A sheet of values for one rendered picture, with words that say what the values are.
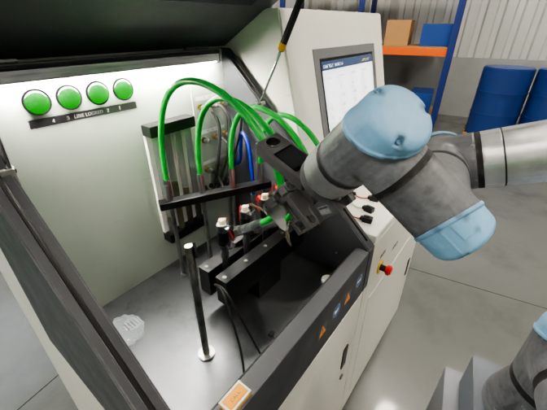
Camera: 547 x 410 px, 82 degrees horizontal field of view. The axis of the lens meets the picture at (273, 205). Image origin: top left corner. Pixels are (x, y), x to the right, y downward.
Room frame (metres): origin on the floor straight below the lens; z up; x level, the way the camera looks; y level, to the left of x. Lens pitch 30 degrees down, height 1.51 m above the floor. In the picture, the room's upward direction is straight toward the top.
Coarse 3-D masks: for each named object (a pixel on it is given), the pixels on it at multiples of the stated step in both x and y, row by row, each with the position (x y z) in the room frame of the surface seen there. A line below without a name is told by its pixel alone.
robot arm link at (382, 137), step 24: (384, 96) 0.30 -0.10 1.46; (408, 96) 0.31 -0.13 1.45; (360, 120) 0.30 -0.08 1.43; (384, 120) 0.28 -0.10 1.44; (408, 120) 0.29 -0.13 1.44; (336, 144) 0.33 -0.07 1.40; (360, 144) 0.30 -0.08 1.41; (384, 144) 0.28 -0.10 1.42; (408, 144) 0.28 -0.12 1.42; (336, 168) 0.33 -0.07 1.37; (360, 168) 0.30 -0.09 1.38; (384, 168) 0.29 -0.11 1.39; (408, 168) 0.29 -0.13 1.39
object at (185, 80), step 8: (184, 80) 0.66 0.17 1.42; (192, 80) 0.64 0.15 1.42; (200, 80) 0.63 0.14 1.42; (168, 88) 0.69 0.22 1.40; (176, 88) 0.68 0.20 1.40; (208, 88) 0.61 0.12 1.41; (216, 88) 0.60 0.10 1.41; (168, 96) 0.70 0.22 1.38; (224, 96) 0.59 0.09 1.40; (232, 104) 0.58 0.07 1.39; (240, 104) 0.58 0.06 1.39; (160, 112) 0.72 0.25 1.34; (240, 112) 0.56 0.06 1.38; (160, 120) 0.72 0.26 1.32; (248, 120) 0.55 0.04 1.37; (160, 128) 0.73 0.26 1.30; (256, 128) 0.55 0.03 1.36; (160, 136) 0.73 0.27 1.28; (256, 136) 0.54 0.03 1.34; (264, 136) 0.54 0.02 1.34; (160, 144) 0.73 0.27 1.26; (160, 152) 0.74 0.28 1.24; (160, 160) 0.74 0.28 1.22; (280, 176) 0.51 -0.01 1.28; (168, 184) 0.74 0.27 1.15; (280, 184) 0.51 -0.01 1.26; (264, 224) 0.53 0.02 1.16
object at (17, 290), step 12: (24, 60) 0.68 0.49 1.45; (36, 60) 0.69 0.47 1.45; (0, 252) 0.57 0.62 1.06; (0, 264) 0.65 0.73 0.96; (12, 276) 0.57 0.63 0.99; (12, 288) 0.67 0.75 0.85; (24, 300) 0.59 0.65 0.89; (24, 312) 0.69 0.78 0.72; (36, 324) 0.61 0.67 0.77; (48, 348) 0.63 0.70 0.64; (60, 360) 0.55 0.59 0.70; (60, 372) 0.64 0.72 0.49; (72, 384) 0.56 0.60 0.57; (72, 396) 0.67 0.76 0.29; (84, 408) 0.58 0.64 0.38
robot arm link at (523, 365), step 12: (540, 324) 0.33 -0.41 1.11; (528, 336) 0.34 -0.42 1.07; (540, 336) 0.32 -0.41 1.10; (528, 348) 0.32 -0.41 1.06; (540, 348) 0.31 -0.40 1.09; (516, 360) 0.33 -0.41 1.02; (528, 360) 0.31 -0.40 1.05; (540, 360) 0.29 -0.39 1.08; (516, 372) 0.32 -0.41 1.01; (528, 372) 0.30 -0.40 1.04; (540, 372) 0.28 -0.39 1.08; (528, 384) 0.29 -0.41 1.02
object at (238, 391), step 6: (240, 384) 0.33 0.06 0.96; (234, 390) 0.31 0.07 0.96; (240, 390) 0.31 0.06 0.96; (246, 390) 0.31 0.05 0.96; (228, 396) 0.30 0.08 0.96; (234, 396) 0.30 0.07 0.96; (240, 396) 0.30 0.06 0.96; (222, 402) 0.29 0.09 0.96; (228, 402) 0.29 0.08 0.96; (234, 402) 0.29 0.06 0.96; (222, 408) 0.29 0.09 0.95
